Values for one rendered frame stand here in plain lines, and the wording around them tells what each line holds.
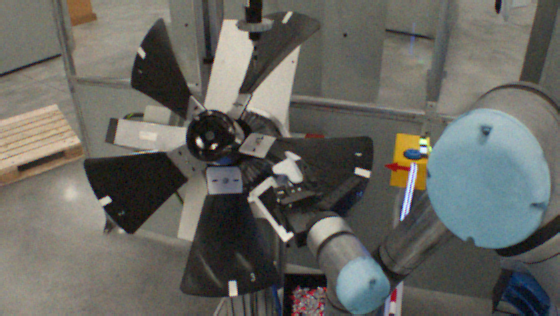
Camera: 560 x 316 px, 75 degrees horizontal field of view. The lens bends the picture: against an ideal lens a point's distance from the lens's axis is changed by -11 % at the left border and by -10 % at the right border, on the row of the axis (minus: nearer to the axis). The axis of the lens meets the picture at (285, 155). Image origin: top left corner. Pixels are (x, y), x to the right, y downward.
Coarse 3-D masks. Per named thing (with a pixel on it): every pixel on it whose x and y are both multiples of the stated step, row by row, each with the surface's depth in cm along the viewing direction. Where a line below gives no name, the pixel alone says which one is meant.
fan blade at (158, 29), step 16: (160, 32) 97; (144, 48) 101; (160, 48) 97; (144, 64) 103; (160, 64) 98; (176, 64) 95; (144, 80) 105; (160, 80) 100; (176, 80) 96; (160, 96) 103; (176, 96) 98; (176, 112) 102
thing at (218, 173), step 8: (208, 168) 91; (216, 168) 92; (224, 168) 93; (232, 168) 95; (208, 176) 90; (216, 176) 92; (224, 176) 93; (232, 176) 94; (240, 176) 95; (208, 184) 90; (216, 184) 91; (224, 184) 92; (232, 184) 94; (240, 184) 95; (208, 192) 90; (216, 192) 91; (224, 192) 92; (232, 192) 93; (240, 192) 94
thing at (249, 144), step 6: (252, 138) 94; (264, 138) 95; (270, 138) 95; (246, 144) 92; (252, 144) 92; (264, 144) 92; (270, 144) 93; (240, 150) 89; (246, 150) 90; (252, 150) 90; (258, 150) 90; (264, 150) 90; (258, 156) 88
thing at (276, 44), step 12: (288, 12) 96; (276, 24) 97; (288, 24) 93; (300, 24) 90; (312, 24) 88; (264, 36) 99; (276, 36) 94; (288, 36) 91; (300, 36) 89; (264, 48) 96; (276, 48) 92; (288, 48) 89; (252, 60) 99; (264, 60) 93; (276, 60) 90; (252, 72) 95; (264, 72) 91; (252, 84) 92
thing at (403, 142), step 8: (400, 136) 119; (408, 136) 119; (416, 136) 119; (400, 144) 115; (408, 144) 115; (416, 144) 115; (400, 152) 111; (424, 152) 111; (392, 160) 122; (400, 160) 108; (408, 160) 108; (416, 160) 108; (424, 160) 108; (416, 168) 108; (424, 168) 107; (392, 176) 112; (400, 176) 111; (408, 176) 110; (416, 176) 109; (424, 176) 109; (392, 184) 113; (400, 184) 112; (408, 184) 111; (416, 184) 110; (424, 184) 110
